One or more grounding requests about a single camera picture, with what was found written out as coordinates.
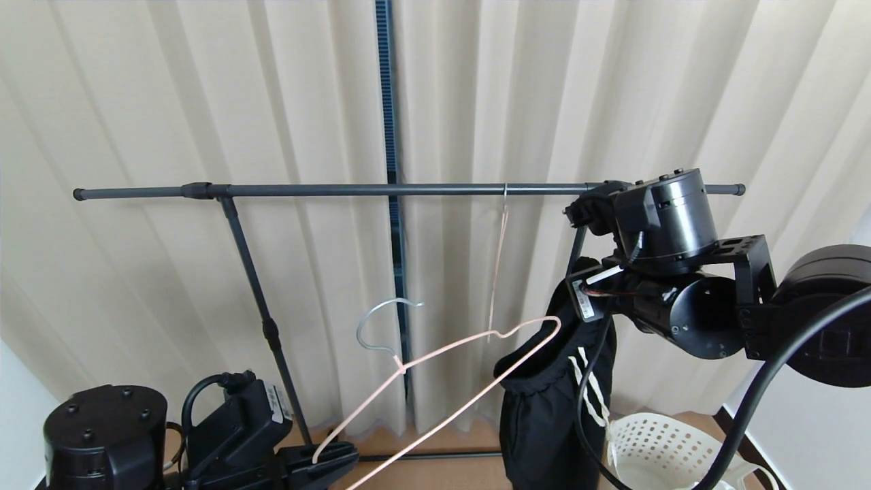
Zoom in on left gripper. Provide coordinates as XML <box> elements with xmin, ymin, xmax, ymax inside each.
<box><xmin>178</xmin><ymin>446</ymin><xmax>290</xmax><ymax>490</ymax></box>

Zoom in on white laundry basket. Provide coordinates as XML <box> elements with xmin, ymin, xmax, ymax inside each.
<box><xmin>606</xmin><ymin>412</ymin><xmax>780</xmax><ymax>490</ymax></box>

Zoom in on black clothes rack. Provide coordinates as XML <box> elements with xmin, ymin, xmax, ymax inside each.
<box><xmin>73</xmin><ymin>180</ymin><xmax>746</xmax><ymax>463</ymax></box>

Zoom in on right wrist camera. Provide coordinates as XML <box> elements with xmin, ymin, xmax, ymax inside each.
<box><xmin>563</xmin><ymin>180</ymin><xmax>630</xmax><ymax>235</ymax></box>

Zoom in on black shorts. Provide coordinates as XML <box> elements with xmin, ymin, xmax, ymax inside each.
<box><xmin>493</xmin><ymin>257</ymin><xmax>619</xmax><ymax>490</ymax></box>

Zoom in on black cable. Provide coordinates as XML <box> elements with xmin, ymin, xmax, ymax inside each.
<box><xmin>181</xmin><ymin>371</ymin><xmax>256</xmax><ymax>477</ymax></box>
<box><xmin>577</xmin><ymin>286</ymin><xmax>871</xmax><ymax>490</ymax></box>

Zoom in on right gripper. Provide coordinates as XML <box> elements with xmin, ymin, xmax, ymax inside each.
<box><xmin>566</xmin><ymin>264</ymin><xmax>672</xmax><ymax>332</ymax></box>

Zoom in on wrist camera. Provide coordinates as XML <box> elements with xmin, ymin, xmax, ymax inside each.
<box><xmin>563</xmin><ymin>180</ymin><xmax>630</xmax><ymax>235</ymax></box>
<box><xmin>204</xmin><ymin>371</ymin><xmax>295</xmax><ymax>453</ymax></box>

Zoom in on white curtain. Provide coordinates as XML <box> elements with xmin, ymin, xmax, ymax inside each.
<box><xmin>0</xmin><ymin>0</ymin><xmax>409</xmax><ymax>436</ymax></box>
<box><xmin>393</xmin><ymin>0</ymin><xmax>871</xmax><ymax>433</ymax></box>

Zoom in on pink clothes hanger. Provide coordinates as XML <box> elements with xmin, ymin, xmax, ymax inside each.
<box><xmin>312</xmin><ymin>297</ymin><xmax>563</xmax><ymax>490</ymax></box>
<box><xmin>487</xmin><ymin>182</ymin><xmax>510</xmax><ymax>344</ymax></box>

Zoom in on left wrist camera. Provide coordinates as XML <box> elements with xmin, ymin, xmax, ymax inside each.
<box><xmin>204</xmin><ymin>371</ymin><xmax>295</xmax><ymax>453</ymax></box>

